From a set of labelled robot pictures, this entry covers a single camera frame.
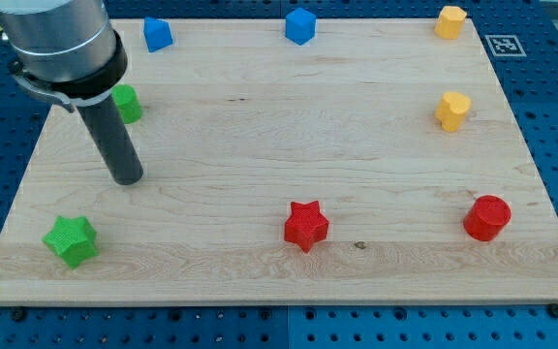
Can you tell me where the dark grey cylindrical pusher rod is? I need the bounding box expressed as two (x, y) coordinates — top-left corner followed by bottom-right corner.
(77, 96), (143, 185)

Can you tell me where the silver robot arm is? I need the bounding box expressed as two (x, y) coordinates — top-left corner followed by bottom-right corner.
(0, 0), (143, 185)

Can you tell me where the green star block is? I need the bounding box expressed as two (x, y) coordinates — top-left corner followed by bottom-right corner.
(42, 216), (99, 269)

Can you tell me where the red star block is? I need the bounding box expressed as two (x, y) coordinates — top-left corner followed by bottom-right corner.
(284, 201), (329, 253)

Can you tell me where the green cylinder block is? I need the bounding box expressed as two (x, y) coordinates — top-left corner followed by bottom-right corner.
(111, 84), (142, 124)

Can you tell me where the blue triangular block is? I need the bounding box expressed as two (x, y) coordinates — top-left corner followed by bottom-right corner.
(143, 16), (173, 52)

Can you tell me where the wooden board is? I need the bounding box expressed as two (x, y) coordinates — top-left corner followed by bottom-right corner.
(0, 18), (558, 307)

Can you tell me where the blue cube block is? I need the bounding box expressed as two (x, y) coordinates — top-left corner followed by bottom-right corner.
(285, 8), (317, 46)

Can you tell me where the yellow heart block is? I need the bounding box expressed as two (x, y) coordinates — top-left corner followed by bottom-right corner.
(434, 91), (472, 132)

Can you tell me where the yellow hexagon block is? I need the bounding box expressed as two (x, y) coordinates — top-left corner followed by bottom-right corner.
(434, 6), (467, 40)

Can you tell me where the red cylinder block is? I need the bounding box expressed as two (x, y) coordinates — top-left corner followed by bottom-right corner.
(463, 195), (512, 241)

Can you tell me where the white fiducial marker tag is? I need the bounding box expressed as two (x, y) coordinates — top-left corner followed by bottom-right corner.
(485, 34), (526, 57)

